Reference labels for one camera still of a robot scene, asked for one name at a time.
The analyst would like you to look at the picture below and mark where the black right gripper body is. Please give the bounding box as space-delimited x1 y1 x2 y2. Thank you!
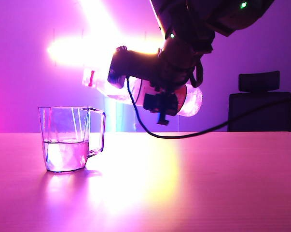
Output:
150 33 215 94

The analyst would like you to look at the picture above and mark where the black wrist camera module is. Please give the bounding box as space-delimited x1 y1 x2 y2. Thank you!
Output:
107 45 161 89

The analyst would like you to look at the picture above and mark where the clear red-label water bottle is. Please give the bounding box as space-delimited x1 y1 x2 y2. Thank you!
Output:
82 68 203 118

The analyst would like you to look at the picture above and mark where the horizontal glowing light bar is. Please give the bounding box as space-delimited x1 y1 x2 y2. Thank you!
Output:
47 36 166 67

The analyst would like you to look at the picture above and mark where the black camera cable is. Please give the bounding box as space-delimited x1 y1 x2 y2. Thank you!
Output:
125 76 291 140

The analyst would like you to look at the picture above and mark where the clear angular plastic mug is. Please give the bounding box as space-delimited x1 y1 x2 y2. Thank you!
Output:
38 106 106 174

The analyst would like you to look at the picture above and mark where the diagonal glowing light strip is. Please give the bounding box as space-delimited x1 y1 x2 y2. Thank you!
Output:
78 0 123 41

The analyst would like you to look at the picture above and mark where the black office chair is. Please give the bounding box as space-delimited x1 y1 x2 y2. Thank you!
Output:
227 71 291 132

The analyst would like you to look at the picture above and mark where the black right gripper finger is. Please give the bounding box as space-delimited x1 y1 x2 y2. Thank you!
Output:
143 92 180 126

